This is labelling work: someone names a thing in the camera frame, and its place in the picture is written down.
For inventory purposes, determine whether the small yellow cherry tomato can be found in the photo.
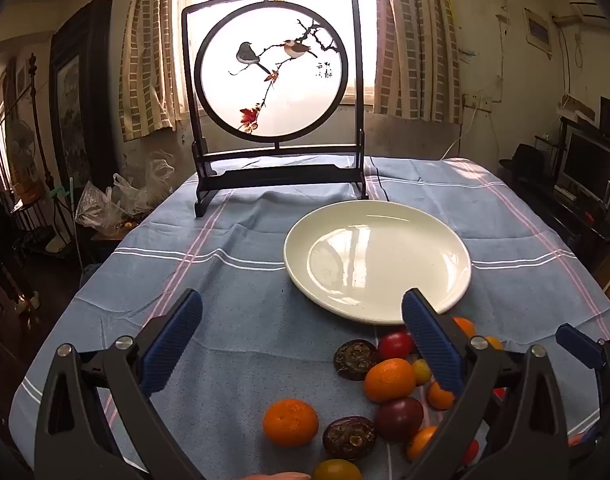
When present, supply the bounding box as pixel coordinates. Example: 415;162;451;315
411;358;432;387

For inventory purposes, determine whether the black hat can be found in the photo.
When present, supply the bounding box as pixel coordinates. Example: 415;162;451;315
499;143;546;173

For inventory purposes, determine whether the yellow-green tomato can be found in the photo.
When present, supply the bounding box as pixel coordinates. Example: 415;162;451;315
312;458;363;480

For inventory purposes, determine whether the checked curtain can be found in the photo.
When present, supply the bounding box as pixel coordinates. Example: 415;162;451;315
120;0;193;142
374;0;463;123

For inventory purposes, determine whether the white round plate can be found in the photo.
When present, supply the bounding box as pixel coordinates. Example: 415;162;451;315
283;200;472;324

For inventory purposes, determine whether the large orange tangerine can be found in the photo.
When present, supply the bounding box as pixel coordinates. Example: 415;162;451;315
363;358;417;405

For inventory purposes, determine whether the black desk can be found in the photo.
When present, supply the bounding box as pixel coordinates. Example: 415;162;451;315
515;180;610;271

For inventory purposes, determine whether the thin black cable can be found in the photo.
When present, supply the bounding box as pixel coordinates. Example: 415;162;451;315
372;156;389;202

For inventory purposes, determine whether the white air conditioner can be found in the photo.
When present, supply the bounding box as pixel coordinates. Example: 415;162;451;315
565;2;610;23

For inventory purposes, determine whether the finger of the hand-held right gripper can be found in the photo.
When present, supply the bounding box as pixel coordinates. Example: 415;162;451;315
555;323;610;401

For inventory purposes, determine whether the dark brown water chestnut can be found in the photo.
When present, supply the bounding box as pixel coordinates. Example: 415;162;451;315
322;416;377;461
333;340;381;381

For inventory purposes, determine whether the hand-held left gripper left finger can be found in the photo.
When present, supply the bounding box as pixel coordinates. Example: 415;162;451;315
34;288;206;480

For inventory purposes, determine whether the orange kumquat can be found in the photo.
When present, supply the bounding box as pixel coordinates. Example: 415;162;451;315
427;380;457;411

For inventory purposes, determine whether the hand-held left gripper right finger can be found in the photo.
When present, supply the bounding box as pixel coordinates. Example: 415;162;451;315
401;287;583;480

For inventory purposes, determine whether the computer monitor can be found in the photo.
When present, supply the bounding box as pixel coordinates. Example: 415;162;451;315
555;130;610;201

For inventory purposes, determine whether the dark framed landscape painting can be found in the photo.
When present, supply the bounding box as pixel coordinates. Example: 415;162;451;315
49;0;120;196

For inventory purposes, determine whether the dark red plum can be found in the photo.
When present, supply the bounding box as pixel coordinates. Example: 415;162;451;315
375;396;424;443

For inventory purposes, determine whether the blue striped tablecloth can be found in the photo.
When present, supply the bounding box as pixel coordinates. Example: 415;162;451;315
9;156;610;480

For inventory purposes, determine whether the white framed wall picture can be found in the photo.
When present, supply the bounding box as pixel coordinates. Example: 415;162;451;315
524;7;553;56

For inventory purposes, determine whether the bird painting table screen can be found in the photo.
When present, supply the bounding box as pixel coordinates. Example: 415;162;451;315
181;0;369;218

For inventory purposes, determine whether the white plastic bag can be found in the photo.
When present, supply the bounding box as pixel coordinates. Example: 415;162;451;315
112;160;173;216

